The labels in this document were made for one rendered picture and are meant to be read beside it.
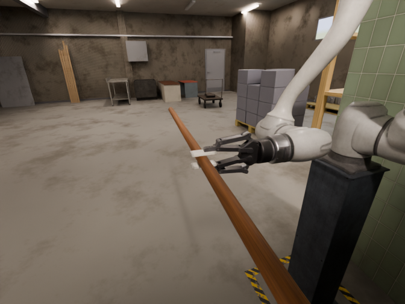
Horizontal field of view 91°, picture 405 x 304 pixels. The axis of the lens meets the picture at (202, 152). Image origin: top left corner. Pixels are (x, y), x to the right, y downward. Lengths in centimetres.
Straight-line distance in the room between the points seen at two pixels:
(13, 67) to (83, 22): 334
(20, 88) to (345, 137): 1132
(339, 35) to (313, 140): 29
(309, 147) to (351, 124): 37
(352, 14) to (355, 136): 46
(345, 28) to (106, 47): 1058
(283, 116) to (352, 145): 35
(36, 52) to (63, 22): 169
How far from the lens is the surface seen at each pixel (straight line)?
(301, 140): 65
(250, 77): 464
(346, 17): 73
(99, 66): 1100
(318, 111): 370
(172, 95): 884
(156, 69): 1097
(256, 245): 31
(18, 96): 1153
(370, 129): 98
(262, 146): 59
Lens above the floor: 143
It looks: 24 degrees down
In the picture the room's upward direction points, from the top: 2 degrees counter-clockwise
